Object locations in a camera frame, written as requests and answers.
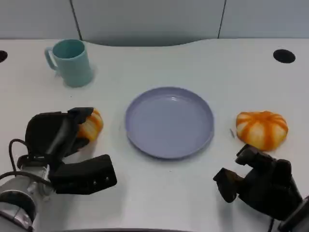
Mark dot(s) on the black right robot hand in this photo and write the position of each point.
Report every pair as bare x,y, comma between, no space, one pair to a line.
265,183

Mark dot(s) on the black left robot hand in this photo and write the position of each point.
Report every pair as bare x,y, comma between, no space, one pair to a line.
48,130

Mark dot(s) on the orange white toy bread roll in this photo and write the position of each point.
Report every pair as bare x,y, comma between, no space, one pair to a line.
262,130
93,125

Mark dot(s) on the pale green mug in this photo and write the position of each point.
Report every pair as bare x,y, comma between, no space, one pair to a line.
72,65

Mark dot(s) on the lilac plate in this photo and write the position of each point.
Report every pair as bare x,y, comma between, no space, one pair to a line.
169,120

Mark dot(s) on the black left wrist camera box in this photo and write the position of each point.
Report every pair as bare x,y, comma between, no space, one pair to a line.
84,176

